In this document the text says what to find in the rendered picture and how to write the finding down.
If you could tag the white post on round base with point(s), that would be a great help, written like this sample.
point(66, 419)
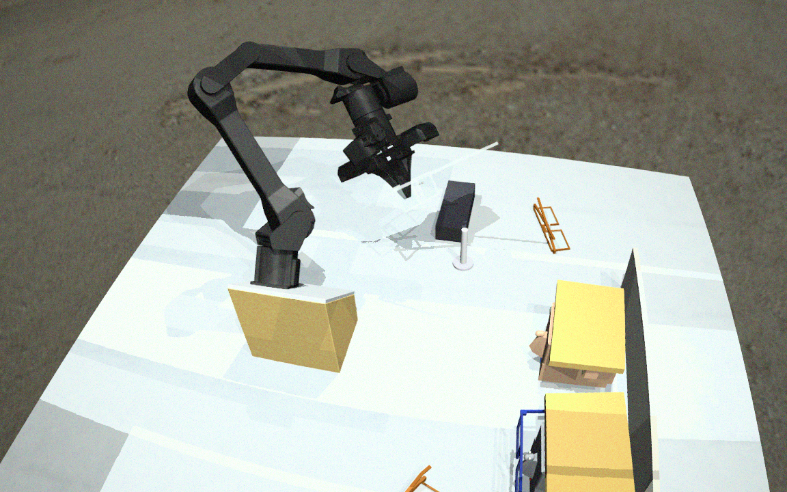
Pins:
point(463, 262)

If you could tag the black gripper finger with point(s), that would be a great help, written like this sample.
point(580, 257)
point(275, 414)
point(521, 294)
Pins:
point(401, 166)
point(386, 173)

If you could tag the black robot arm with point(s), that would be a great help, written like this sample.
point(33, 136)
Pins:
point(289, 215)

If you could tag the beige flat panel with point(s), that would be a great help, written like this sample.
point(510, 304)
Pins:
point(642, 415)

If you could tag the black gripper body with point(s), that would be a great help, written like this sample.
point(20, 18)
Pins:
point(401, 143)

